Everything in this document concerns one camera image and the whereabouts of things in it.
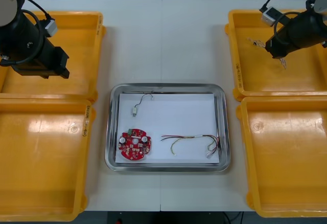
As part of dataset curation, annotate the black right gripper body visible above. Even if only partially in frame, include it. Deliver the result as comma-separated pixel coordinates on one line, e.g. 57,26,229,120
267,26,302,56

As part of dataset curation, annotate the small metal solenoid with cable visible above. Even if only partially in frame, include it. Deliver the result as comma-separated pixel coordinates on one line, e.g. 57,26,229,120
131,93,156,119

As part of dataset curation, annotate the white sheet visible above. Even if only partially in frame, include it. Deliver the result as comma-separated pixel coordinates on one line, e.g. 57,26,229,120
114,93,222,165

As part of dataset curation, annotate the yellow-orange plastic bin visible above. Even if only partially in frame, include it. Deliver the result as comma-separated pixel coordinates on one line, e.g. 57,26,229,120
224,9,327,100
0,10,107,104
0,98,97,222
236,95,327,218

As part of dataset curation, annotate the round red circuit board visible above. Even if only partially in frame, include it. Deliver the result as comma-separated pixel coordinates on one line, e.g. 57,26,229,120
117,127,153,162

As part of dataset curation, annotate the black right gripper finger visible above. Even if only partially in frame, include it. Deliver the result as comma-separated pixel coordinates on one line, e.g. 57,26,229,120
270,49,291,60
265,39,276,56

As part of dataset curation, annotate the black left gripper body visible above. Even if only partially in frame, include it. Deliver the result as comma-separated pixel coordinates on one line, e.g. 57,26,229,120
11,37,62,80

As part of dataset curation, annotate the blue-white twisted wire harness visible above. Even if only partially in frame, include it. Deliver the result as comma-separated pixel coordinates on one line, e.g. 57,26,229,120
246,36,288,70

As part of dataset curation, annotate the red black green-yellow wire harness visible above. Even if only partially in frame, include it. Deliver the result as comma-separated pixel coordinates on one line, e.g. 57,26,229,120
159,133,221,161

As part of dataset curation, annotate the steel tray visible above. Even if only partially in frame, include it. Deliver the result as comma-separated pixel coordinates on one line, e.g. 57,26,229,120
104,82,230,173

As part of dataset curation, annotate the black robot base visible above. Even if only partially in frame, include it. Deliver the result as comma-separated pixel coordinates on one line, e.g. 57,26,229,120
107,211,227,224

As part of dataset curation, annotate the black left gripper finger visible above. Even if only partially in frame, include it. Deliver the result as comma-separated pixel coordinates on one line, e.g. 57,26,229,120
54,46,70,69
59,67,71,80

